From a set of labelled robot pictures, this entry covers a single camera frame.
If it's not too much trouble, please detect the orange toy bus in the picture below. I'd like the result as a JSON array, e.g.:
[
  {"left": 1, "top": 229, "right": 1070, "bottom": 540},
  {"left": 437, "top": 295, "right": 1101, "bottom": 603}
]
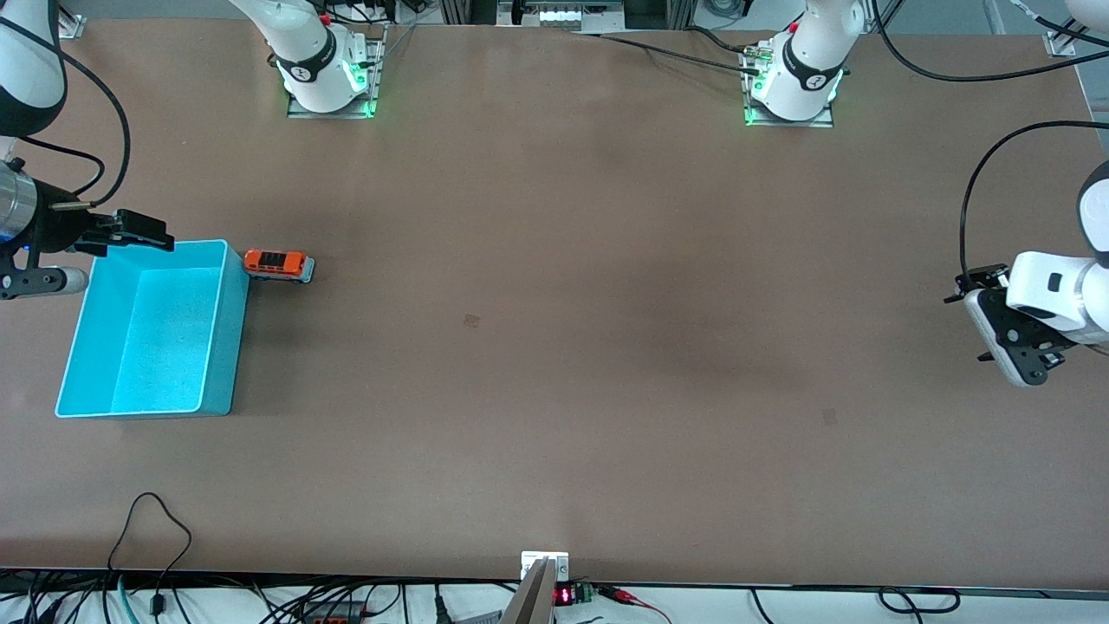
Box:
[{"left": 242, "top": 248, "right": 316, "bottom": 284}]

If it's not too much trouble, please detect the blue plastic box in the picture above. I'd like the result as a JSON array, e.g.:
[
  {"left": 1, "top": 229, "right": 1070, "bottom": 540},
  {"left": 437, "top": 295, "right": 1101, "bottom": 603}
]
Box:
[{"left": 55, "top": 239, "right": 253, "bottom": 419}]

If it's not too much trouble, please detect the orange connector block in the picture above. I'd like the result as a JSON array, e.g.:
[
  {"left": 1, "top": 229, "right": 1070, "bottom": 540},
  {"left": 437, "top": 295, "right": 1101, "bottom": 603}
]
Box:
[{"left": 303, "top": 598, "right": 369, "bottom": 622}]

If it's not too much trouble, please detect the white mounting plate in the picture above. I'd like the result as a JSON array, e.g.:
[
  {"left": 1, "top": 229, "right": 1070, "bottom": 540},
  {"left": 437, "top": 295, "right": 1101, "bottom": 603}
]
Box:
[{"left": 521, "top": 551, "right": 570, "bottom": 582}]

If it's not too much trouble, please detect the grey metal bar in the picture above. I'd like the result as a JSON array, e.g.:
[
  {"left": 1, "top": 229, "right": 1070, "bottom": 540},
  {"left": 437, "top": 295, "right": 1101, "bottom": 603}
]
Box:
[{"left": 501, "top": 557, "right": 556, "bottom": 624}]

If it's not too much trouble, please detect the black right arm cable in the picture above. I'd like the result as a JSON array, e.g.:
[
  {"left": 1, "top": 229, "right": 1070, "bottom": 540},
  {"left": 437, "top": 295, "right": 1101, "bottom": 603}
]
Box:
[{"left": 0, "top": 17, "right": 132, "bottom": 207}]

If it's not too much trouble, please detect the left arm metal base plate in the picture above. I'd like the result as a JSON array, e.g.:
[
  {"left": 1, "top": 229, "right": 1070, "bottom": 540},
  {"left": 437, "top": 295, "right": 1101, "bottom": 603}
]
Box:
[{"left": 743, "top": 39, "right": 838, "bottom": 129}]

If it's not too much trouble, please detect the black coiled cable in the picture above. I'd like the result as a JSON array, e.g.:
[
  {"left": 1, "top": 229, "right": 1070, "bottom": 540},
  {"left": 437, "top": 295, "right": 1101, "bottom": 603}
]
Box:
[{"left": 878, "top": 587, "right": 962, "bottom": 615}]

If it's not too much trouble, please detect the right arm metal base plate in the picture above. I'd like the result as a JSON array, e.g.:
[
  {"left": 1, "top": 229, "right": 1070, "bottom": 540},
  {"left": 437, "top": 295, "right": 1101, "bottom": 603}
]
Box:
[{"left": 286, "top": 24, "right": 387, "bottom": 120}]

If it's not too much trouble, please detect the thin black looped cable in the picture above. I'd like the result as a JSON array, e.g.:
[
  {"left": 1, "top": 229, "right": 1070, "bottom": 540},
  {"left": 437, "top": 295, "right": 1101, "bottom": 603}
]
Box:
[{"left": 107, "top": 492, "right": 194, "bottom": 618}]

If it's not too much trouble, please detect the black cable across table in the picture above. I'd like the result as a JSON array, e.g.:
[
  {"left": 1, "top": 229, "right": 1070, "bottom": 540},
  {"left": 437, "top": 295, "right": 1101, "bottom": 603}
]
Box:
[{"left": 567, "top": 24, "right": 768, "bottom": 79}]

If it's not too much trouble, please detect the red wire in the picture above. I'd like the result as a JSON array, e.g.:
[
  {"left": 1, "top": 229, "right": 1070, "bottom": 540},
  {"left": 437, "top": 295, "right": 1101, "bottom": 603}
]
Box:
[{"left": 598, "top": 586, "right": 673, "bottom": 624}]

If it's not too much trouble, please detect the aluminium frame rack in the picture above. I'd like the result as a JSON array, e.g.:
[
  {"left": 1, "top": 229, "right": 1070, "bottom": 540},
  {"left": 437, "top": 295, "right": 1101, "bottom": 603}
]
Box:
[{"left": 438, "top": 0, "right": 698, "bottom": 29}]

